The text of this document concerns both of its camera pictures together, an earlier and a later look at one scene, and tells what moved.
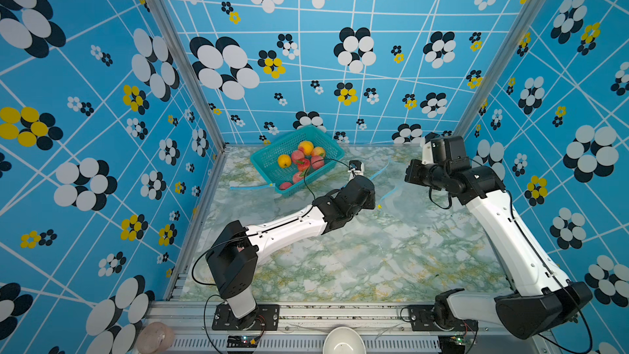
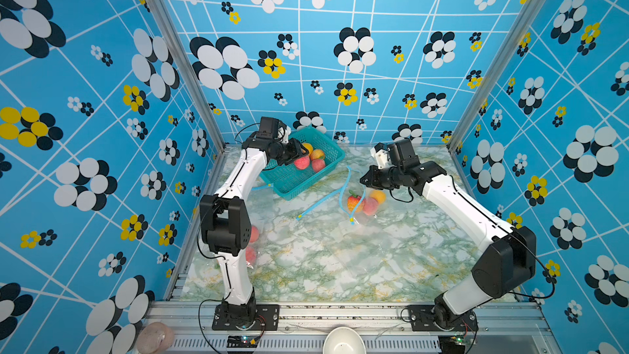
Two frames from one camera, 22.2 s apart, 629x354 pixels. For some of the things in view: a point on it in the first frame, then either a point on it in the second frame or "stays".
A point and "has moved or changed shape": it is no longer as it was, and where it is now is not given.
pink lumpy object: (155, 338) stays
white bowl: (344, 340) stays
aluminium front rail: (303, 328) stays
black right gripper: (413, 169) → (372, 172)
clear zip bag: (395, 193) has moved or changed shape
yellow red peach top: (306, 147) stays
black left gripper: (371, 199) → (294, 145)
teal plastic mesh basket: (266, 160) stays
